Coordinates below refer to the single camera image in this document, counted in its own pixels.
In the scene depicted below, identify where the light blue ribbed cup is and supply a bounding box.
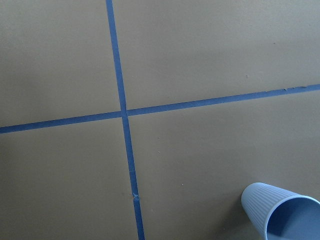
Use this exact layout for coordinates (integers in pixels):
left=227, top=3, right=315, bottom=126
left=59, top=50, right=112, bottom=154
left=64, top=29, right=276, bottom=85
left=241, top=182, right=320, bottom=240

